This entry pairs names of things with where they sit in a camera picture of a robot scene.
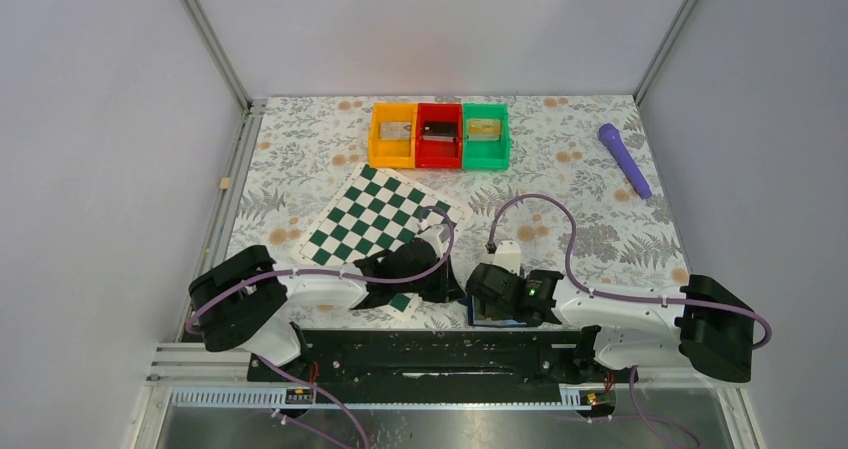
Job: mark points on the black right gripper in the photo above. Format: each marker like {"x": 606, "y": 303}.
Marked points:
{"x": 477, "y": 287}

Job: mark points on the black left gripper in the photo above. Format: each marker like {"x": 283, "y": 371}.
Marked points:
{"x": 444, "y": 281}

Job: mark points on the blue leather card holder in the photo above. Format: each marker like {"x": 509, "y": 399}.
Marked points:
{"x": 477, "y": 318}

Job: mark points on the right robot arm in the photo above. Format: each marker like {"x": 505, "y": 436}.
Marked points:
{"x": 700, "y": 325}

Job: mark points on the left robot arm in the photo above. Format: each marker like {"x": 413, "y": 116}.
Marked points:
{"x": 238, "y": 303}

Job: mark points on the black card box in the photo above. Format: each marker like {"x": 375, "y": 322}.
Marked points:
{"x": 439, "y": 131}

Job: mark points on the silver card box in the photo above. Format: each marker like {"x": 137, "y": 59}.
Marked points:
{"x": 395, "y": 130}

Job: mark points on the gold card box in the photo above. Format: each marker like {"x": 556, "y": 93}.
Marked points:
{"x": 483, "y": 129}

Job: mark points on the green white chessboard mat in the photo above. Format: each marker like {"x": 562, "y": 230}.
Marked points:
{"x": 375, "y": 209}

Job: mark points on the red plastic bin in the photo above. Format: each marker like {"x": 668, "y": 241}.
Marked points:
{"x": 439, "y": 155}

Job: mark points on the yellow plastic bin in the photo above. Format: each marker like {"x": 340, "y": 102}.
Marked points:
{"x": 392, "y": 154}

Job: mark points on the green plastic bin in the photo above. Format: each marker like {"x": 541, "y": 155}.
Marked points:
{"x": 493, "y": 155}

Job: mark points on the floral table mat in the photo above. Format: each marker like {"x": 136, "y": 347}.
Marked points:
{"x": 563, "y": 197}

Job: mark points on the purple toy microphone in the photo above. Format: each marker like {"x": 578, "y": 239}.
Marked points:
{"x": 610, "y": 137}

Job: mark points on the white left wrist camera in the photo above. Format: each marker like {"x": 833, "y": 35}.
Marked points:
{"x": 438, "y": 237}

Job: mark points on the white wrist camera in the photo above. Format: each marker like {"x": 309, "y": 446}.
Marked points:
{"x": 438, "y": 237}
{"x": 508, "y": 256}

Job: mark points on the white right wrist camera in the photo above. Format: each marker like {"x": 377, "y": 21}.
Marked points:
{"x": 508, "y": 256}

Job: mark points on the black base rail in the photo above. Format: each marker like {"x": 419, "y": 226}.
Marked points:
{"x": 435, "y": 367}

